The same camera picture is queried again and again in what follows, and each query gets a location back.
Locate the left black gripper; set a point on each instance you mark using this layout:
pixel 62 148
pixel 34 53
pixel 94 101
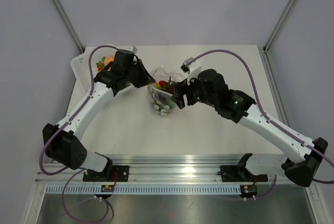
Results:
pixel 145 78

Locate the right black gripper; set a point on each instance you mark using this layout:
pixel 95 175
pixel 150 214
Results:
pixel 182 87

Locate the clear zip top bag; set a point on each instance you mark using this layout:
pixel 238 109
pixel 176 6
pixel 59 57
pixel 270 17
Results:
pixel 158 74

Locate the white plastic basket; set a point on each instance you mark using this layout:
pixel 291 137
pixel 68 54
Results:
pixel 80 64

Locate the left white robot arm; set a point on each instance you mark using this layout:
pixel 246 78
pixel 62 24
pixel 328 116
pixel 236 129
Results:
pixel 62 146

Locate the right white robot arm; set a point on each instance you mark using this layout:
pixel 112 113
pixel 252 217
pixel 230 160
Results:
pixel 302 156

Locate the orange peach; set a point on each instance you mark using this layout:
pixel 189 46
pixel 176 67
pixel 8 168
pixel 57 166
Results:
pixel 108 59

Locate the small orange fruit sprig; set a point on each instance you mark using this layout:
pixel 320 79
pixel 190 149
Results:
pixel 100 64

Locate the left small circuit board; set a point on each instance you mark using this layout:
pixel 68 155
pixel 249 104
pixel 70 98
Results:
pixel 107 188

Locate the small circuit board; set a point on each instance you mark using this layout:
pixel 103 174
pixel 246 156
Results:
pixel 248 191
pixel 107 188

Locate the right small circuit board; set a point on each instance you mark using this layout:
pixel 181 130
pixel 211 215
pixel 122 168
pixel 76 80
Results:
pixel 248 191

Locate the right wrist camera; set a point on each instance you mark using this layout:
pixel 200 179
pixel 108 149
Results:
pixel 192 68

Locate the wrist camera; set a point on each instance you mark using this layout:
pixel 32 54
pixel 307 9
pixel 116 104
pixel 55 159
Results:
pixel 192 68
pixel 133 49

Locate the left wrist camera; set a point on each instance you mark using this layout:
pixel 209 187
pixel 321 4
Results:
pixel 133 49

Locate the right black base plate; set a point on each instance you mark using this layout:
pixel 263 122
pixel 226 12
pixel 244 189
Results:
pixel 231 173

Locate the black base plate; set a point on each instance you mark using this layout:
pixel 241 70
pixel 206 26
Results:
pixel 110 174
pixel 231 173

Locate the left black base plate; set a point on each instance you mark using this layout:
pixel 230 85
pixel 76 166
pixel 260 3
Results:
pixel 110 174

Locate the white slotted cable duct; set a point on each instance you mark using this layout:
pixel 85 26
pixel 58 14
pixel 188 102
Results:
pixel 147 189

